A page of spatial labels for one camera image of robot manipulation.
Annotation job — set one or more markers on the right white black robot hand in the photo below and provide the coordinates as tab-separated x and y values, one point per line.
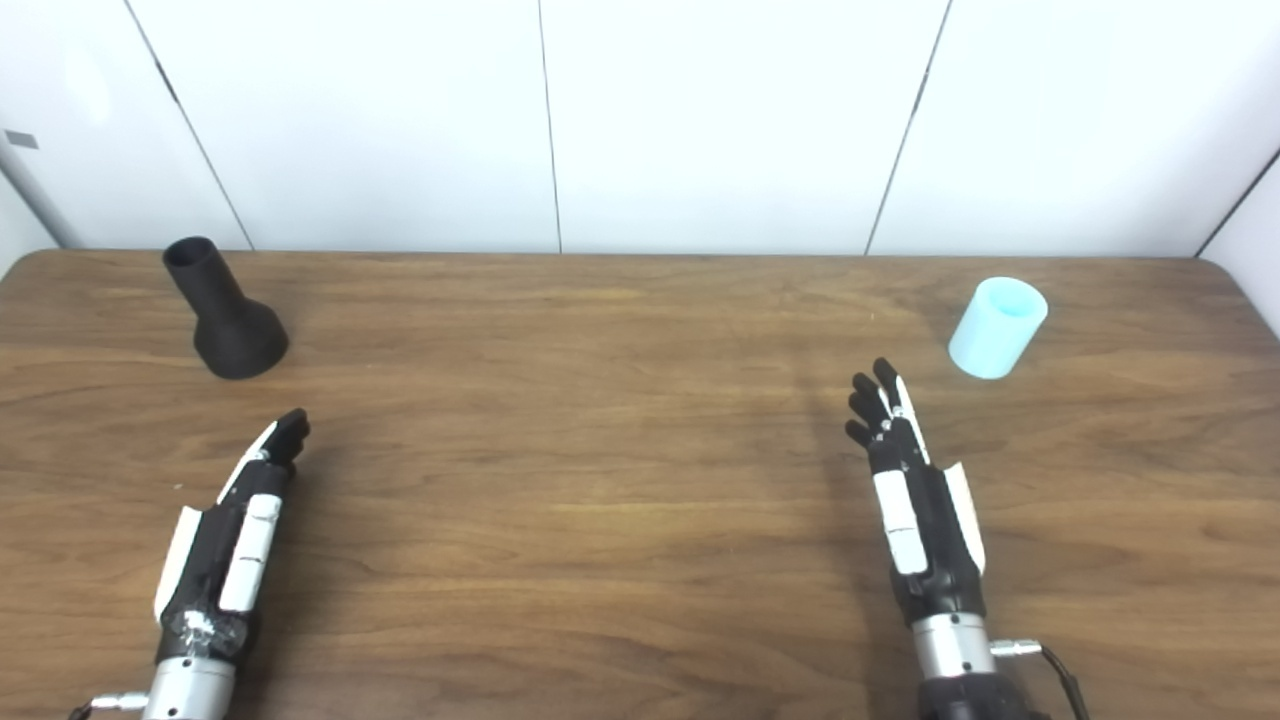
925	530

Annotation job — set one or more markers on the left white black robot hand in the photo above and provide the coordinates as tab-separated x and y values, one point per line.
215	570

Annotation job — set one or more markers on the light blue plastic cup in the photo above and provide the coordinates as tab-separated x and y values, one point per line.
996	328

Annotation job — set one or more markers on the black plastic cup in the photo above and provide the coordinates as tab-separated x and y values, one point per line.
232	328

